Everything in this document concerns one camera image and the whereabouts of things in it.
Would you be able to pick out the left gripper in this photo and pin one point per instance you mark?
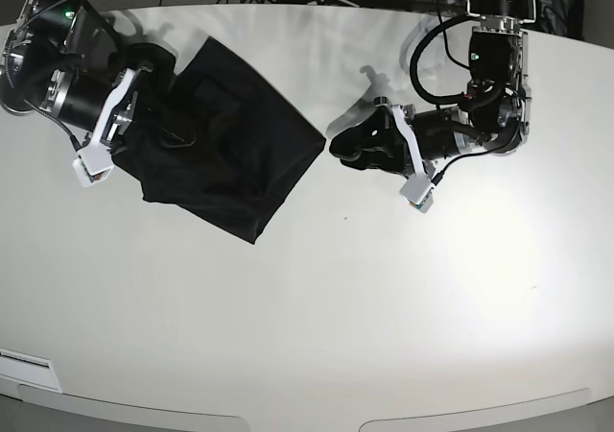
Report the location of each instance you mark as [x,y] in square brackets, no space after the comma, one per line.
[378,144]

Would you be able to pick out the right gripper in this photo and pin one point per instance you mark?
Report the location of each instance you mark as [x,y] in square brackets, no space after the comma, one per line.
[106,105]

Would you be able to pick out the black T-shirt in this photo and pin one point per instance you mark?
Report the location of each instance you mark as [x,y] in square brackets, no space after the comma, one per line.
[216,139]

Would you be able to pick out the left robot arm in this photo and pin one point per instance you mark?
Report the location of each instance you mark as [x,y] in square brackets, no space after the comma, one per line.
[490,117]

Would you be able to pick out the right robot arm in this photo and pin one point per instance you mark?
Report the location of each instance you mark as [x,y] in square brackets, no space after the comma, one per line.
[45,31]

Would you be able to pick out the white label plate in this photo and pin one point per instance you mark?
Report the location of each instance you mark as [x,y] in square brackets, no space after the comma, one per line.
[32,371]

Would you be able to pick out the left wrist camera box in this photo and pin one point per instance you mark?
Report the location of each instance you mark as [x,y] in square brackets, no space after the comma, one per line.
[417,191]

